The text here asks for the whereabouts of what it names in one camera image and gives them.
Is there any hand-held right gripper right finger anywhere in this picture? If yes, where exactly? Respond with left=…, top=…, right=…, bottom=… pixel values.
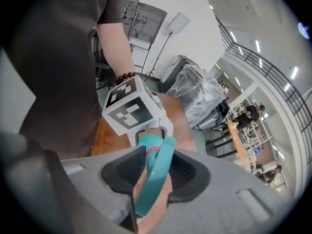
left=156, top=149, right=297, bottom=234

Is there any light panel on stand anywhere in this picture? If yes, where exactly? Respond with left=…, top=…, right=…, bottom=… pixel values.
left=142, top=12, right=191, bottom=82

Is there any grey black office machine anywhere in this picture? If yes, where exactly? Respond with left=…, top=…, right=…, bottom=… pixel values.
left=195, top=101, right=231, bottom=131

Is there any person's black shirt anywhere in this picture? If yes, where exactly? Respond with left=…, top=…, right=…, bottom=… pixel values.
left=7, top=0, right=125, bottom=160

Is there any plastic-wrapped machine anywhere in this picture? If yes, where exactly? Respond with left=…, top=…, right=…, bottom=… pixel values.
left=165, top=64, right=229, bottom=129

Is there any black screen on stand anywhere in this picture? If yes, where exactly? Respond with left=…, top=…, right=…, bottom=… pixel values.
left=121, top=0, right=168, bottom=43

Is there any brown beaded bracelet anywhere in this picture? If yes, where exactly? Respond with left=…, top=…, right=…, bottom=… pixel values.
left=116, top=71, right=138, bottom=86

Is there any person's left forearm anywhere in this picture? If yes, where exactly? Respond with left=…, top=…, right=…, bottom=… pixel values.
left=96, top=22, right=138, bottom=82

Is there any black balcony railing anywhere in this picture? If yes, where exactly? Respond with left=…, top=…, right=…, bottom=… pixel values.
left=215, top=17, right=312, bottom=156

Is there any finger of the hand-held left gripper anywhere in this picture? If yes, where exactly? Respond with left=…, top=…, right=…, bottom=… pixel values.
left=159, top=117, right=175, bottom=141
left=128, top=127, right=147, bottom=148

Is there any round wooden table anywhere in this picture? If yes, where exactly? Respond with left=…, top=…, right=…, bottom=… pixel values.
left=226, top=118, right=249, bottom=165

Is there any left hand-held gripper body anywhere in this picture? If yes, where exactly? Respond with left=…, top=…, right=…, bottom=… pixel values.
left=101, top=75, right=167, bottom=137

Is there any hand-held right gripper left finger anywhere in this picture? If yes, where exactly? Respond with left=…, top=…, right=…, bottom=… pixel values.
left=60, top=145, right=147, bottom=232

